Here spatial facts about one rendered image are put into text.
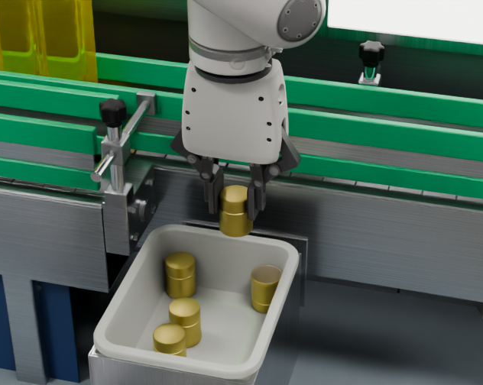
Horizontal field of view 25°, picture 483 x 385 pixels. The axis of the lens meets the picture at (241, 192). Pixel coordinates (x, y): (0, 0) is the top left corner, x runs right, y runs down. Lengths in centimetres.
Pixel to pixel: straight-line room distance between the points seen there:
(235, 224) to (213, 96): 16
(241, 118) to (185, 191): 26
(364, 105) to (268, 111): 26
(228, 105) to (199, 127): 4
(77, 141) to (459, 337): 61
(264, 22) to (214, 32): 10
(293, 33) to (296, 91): 37
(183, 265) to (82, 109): 22
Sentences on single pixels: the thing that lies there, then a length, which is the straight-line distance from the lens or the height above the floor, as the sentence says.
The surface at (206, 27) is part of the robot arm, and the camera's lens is 102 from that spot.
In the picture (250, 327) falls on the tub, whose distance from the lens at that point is 124.
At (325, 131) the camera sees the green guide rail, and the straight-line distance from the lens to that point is 125.
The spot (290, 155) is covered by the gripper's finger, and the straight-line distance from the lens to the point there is 110.
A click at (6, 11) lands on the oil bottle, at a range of 132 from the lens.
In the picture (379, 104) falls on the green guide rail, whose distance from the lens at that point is 130.
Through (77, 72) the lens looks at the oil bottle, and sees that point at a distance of 132.
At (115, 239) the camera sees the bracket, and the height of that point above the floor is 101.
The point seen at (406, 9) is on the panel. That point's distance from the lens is 135.
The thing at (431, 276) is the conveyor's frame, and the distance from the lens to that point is 131.
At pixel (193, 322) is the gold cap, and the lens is 120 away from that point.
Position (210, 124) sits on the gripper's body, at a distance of 108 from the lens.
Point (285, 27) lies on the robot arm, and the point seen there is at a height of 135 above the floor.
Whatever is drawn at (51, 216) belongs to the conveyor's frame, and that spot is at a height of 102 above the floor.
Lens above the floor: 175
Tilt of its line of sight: 34 degrees down
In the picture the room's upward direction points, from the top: straight up
